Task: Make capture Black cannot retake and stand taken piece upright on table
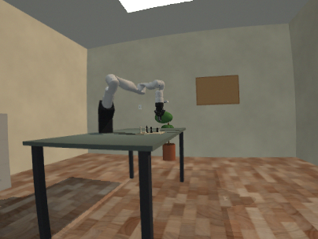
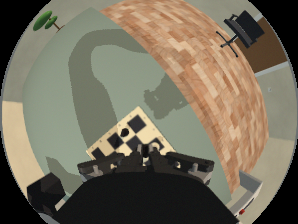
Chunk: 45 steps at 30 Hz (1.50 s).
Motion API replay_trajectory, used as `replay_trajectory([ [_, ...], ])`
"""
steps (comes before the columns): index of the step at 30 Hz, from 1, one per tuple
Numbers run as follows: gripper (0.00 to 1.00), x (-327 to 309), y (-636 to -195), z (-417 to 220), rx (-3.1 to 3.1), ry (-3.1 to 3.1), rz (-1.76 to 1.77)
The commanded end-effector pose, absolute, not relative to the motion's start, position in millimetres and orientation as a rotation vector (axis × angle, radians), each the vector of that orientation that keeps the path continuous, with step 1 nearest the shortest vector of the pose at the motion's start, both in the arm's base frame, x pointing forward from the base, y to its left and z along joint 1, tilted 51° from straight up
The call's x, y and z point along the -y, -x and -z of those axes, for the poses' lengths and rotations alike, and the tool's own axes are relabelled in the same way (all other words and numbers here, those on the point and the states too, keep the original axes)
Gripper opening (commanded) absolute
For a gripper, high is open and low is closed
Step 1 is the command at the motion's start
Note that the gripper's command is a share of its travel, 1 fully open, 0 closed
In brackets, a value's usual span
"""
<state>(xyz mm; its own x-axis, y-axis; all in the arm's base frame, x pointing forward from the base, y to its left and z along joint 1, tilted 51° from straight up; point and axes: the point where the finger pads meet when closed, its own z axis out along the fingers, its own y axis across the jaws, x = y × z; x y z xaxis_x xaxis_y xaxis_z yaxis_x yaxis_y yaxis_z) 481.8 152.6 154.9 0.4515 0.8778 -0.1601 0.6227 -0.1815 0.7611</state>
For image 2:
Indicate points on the chessboard with chess pieces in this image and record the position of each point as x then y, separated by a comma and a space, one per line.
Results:
141, 130

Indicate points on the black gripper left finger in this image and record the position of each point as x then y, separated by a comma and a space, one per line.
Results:
100, 166

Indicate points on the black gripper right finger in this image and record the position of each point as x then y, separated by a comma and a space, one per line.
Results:
199, 167

